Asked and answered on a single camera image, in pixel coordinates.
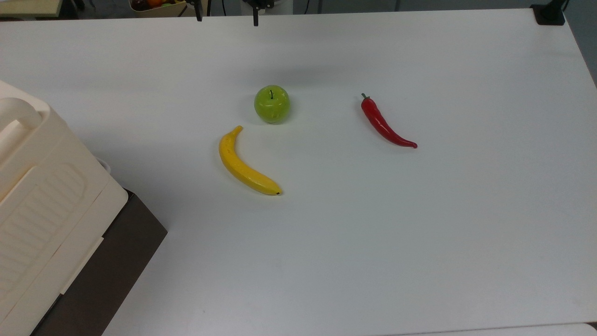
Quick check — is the cream plastic cabinet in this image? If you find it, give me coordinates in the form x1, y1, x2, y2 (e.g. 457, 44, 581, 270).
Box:
0, 79, 129, 336

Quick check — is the beige box with fruit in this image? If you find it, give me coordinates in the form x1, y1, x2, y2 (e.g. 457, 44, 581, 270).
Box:
129, 0, 208, 18

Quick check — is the green toy apple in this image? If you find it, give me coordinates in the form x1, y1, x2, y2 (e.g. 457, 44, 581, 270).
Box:
254, 84, 291, 125

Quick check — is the yellow toy banana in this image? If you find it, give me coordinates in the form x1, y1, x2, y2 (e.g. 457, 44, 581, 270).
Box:
218, 125, 283, 196

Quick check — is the red toy chili pepper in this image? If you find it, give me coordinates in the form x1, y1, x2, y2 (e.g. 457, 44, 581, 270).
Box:
360, 92, 418, 149

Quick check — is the beige side table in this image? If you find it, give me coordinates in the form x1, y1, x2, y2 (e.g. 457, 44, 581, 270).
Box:
0, 0, 64, 18

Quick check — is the dark brown base box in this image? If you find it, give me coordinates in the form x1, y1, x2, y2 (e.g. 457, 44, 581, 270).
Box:
30, 189, 168, 336

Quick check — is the black table clamp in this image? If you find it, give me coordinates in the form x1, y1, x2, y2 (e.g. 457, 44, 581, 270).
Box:
530, 0, 571, 26

